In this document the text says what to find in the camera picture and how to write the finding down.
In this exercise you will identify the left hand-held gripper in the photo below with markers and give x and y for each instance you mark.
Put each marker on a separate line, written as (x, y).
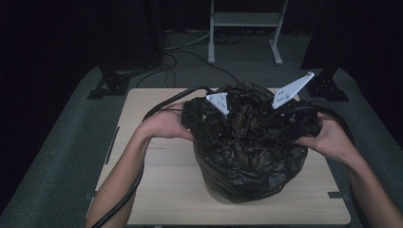
(201, 115)

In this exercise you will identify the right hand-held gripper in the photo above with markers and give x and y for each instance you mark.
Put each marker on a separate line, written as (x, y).
(294, 118)

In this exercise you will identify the black plastic garbage bag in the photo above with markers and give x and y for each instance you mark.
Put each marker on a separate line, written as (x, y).
(250, 152)

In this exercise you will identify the person's left hand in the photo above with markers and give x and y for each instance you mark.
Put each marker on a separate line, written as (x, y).
(164, 123)

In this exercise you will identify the person's right hand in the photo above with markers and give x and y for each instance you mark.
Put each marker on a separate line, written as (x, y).
(331, 136)

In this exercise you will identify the black stand base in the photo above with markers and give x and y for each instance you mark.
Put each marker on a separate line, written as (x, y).
(328, 88)
(111, 84)

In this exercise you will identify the short black tape piece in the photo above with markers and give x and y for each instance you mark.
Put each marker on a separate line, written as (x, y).
(90, 194)
(335, 194)

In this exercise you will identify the white metal stand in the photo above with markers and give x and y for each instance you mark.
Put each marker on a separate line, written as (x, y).
(244, 19)

